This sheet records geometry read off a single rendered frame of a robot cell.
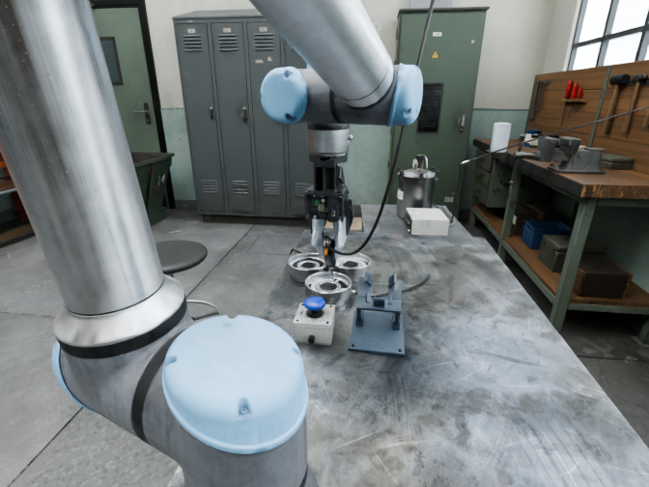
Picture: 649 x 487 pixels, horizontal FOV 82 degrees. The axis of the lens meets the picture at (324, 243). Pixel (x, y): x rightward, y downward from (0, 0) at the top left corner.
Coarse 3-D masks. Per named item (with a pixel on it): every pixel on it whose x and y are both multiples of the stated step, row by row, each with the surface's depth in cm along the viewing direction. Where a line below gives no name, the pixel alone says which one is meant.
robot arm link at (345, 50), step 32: (256, 0) 28; (288, 0) 28; (320, 0) 29; (352, 0) 32; (288, 32) 32; (320, 32) 32; (352, 32) 34; (320, 64) 37; (352, 64) 37; (384, 64) 41; (352, 96) 43; (384, 96) 45; (416, 96) 48
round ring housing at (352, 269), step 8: (344, 256) 100; (352, 256) 100; (360, 256) 99; (344, 264) 97; (352, 264) 97; (360, 264) 95; (368, 264) 92; (344, 272) 91; (352, 272) 90; (360, 272) 91; (352, 280) 92
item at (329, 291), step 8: (320, 272) 88; (328, 272) 88; (336, 272) 88; (312, 280) 87; (328, 280) 87; (344, 280) 87; (320, 288) 83; (328, 288) 86; (336, 288) 83; (312, 296) 81; (320, 296) 79; (328, 296) 79; (336, 296) 79; (344, 296) 80; (328, 304) 81; (336, 304) 81
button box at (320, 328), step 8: (296, 312) 71; (304, 312) 71; (320, 312) 70; (328, 312) 71; (296, 320) 68; (304, 320) 68; (312, 320) 68; (320, 320) 68; (328, 320) 68; (296, 328) 68; (304, 328) 68; (312, 328) 68; (320, 328) 68; (328, 328) 67; (296, 336) 69; (304, 336) 69; (312, 336) 68; (320, 336) 68; (328, 336) 68; (320, 344) 69; (328, 344) 69
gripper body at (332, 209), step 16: (320, 160) 64; (336, 160) 65; (320, 176) 67; (336, 176) 69; (304, 192) 66; (320, 192) 66; (336, 192) 67; (304, 208) 67; (320, 208) 68; (336, 208) 66
